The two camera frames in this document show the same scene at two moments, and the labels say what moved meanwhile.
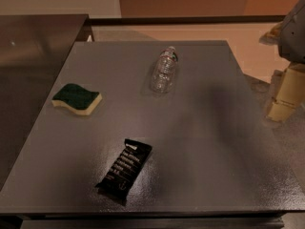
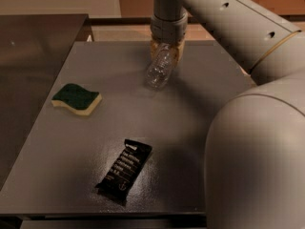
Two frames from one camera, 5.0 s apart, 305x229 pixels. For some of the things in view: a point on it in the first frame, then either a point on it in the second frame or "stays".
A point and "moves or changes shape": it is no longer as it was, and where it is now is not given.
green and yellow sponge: [78, 99] stays
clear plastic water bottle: [162, 76] moves or changes shape
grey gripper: [294, 37] -> [167, 29]
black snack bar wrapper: [117, 181] stays
